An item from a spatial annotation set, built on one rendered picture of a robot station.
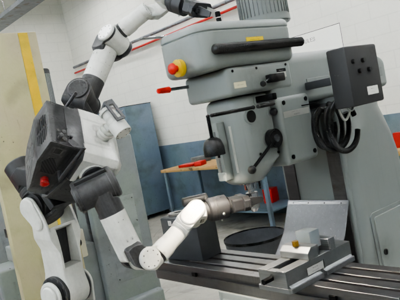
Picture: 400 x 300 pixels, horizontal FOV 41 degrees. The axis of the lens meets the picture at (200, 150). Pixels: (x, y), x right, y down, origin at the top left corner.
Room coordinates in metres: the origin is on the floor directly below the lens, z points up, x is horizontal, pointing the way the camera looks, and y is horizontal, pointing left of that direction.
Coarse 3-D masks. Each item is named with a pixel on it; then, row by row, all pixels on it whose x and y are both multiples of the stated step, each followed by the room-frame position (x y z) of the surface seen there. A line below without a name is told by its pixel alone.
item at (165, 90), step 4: (160, 88) 1.90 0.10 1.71; (164, 88) 1.90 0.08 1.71; (168, 88) 1.91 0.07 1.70; (172, 88) 1.93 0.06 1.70; (176, 88) 1.94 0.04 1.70; (180, 88) 1.95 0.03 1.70; (184, 88) 1.97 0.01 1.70; (188, 88) 1.98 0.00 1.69; (160, 92) 1.89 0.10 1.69; (164, 92) 1.91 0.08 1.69; (168, 92) 1.92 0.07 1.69
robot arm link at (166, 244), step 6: (174, 228) 1.85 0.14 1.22; (168, 234) 1.83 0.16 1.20; (174, 234) 1.83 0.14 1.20; (180, 234) 1.84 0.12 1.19; (162, 240) 1.81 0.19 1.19; (168, 240) 1.81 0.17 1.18; (174, 240) 1.82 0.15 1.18; (180, 240) 1.84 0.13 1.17; (156, 246) 1.80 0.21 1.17; (162, 246) 1.80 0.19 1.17; (168, 246) 1.80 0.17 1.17; (174, 246) 1.82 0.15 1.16; (162, 252) 1.79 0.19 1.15; (168, 252) 1.80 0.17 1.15; (162, 258) 1.78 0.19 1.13; (132, 264) 1.78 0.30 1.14
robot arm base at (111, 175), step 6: (102, 168) 1.81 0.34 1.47; (108, 168) 1.79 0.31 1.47; (90, 174) 1.80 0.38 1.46; (96, 174) 1.80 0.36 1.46; (108, 174) 1.75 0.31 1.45; (78, 180) 1.78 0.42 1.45; (84, 180) 1.79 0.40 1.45; (114, 180) 1.74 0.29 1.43; (72, 186) 1.75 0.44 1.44; (114, 186) 1.74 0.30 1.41; (72, 192) 1.72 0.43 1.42; (120, 192) 1.75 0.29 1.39; (78, 198) 1.70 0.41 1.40; (78, 204) 1.71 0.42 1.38; (84, 210) 1.72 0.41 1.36
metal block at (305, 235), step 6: (306, 228) 1.83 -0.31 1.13; (312, 228) 1.81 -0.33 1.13; (300, 234) 1.80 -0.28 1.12; (306, 234) 1.78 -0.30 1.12; (312, 234) 1.78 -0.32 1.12; (318, 234) 1.80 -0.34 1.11; (300, 240) 1.80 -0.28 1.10; (306, 240) 1.78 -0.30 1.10; (312, 240) 1.78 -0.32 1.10; (318, 240) 1.79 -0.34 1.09
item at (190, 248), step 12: (168, 216) 2.34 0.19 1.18; (168, 228) 2.32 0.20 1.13; (192, 228) 2.21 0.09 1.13; (204, 228) 2.23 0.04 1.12; (216, 228) 2.28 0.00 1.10; (192, 240) 2.22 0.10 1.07; (204, 240) 2.22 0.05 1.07; (216, 240) 2.27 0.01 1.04; (180, 252) 2.29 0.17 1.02; (192, 252) 2.23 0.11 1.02; (204, 252) 2.21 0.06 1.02; (216, 252) 2.26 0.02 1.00
